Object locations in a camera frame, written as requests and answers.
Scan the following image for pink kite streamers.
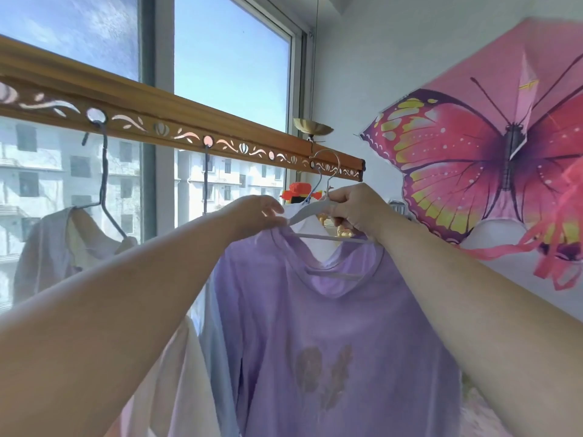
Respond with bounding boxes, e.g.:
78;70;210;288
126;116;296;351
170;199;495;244
459;157;583;293

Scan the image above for person's right hand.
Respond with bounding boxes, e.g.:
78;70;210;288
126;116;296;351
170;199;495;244
326;183;398;244

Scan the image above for grey shirt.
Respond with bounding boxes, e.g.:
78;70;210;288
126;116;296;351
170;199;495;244
13;206;138;311

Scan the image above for person's left hand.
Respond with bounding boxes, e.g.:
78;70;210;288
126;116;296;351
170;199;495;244
223;195;289;244

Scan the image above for grey window frame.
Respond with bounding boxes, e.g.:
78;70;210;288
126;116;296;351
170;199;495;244
137;0;316;244

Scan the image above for person's left forearm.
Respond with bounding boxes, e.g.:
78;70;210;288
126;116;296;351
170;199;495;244
0;208;243;437

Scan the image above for purple long-sleeve shirt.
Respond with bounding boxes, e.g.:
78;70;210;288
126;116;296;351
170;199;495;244
212;224;463;437

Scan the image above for white garment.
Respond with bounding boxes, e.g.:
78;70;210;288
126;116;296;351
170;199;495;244
104;314;221;437

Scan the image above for brass dish fitting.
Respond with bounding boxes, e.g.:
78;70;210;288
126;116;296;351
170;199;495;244
292;117;334;143

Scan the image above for pink butterfly kite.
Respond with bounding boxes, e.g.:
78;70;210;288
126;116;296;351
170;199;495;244
359;15;583;293

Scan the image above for light blue garment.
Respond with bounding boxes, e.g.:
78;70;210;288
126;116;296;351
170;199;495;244
195;268;243;437

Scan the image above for carved wooden clothes rail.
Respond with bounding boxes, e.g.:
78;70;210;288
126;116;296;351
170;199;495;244
0;34;367;183

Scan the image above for white clothes hanger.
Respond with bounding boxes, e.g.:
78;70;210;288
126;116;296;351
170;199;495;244
285;149;380;245

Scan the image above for person's right forearm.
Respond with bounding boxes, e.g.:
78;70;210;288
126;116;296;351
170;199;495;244
376;210;583;437

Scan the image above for dark wire clothes hanger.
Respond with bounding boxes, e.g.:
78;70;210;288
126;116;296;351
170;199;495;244
72;120;138;242

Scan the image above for red toy figure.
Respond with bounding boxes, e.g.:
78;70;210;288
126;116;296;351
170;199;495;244
280;181;324;205

